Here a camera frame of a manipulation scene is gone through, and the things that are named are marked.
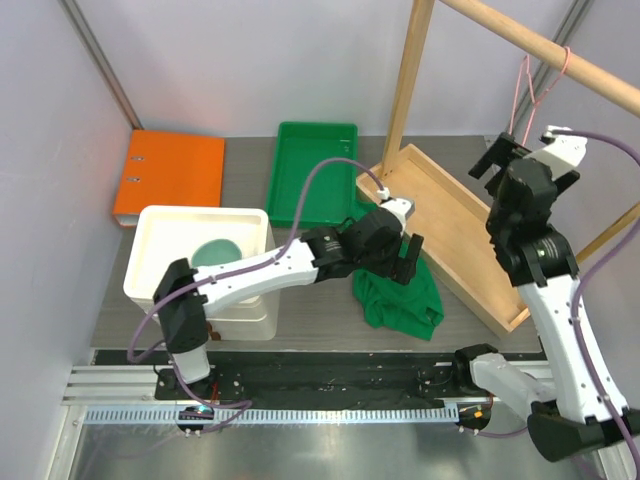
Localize green t shirt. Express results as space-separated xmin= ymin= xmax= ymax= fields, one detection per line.
xmin=352 ymin=257 xmax=445 ymax=341

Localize pink wire hanger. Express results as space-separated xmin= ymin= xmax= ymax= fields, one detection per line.
xmin=507 ymin=46 xmax=572 ymax=145

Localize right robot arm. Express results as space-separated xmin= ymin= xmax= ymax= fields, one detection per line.
xmin=451 ymin=126 xmax=639 ymax=462

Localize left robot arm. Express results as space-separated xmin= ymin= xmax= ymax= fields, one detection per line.
xmin=152 ymin=207 xmax=424 ymax=399

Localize wooden clothes rack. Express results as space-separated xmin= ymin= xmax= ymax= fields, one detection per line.
xmin=374 ymin=1 xmax=639 ymax=336

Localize green plastic tray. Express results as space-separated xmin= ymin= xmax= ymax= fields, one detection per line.
xmin=263 ymin=121 xmax=360 ymax=232

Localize teal ceramic cup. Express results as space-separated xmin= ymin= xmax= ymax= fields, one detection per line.
xmin=191 ymin=238 xmax=243 ymax=267

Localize white stacked containers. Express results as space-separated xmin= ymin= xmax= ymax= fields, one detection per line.
xmin=123 ymin=206 xmax=280 ymax=341

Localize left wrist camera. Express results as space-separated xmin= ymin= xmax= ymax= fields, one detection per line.
xmin=376 ymin=187 xmax=415 ymax=230

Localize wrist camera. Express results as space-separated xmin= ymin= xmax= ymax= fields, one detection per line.
xmin=376 ymin=187 xmax=415 ymax=230
xmin=526 ymin=125 xmax=588 ymax=180

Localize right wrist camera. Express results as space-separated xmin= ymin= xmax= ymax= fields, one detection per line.
xmin=526 ymin=125 xmax=588 ymax=180

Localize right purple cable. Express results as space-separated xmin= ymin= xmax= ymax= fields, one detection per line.
xmin=554 ymin=129 xmax=640 ymax=451

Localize purple cable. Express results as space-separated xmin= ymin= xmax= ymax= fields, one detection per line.
xmin=127 ymin=157 xmax=391 ymax=364
xmin=554 ymin=129 xmax=640 ymax=451

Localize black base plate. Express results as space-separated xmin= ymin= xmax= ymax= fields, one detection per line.
xmin=154 ymin=349 xmax=501 ymax=409

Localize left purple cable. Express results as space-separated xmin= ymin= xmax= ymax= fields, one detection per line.
xmin=127 ymin=157 xmax=391 ymax=364

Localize slotted cable duct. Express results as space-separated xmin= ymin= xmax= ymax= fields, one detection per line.
xmin=84 ymin=403 xmax=459 ymax=425

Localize orange ring binder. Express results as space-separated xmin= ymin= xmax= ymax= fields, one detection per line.
xmin=112 ymin=130 xmax=225 ymax=228

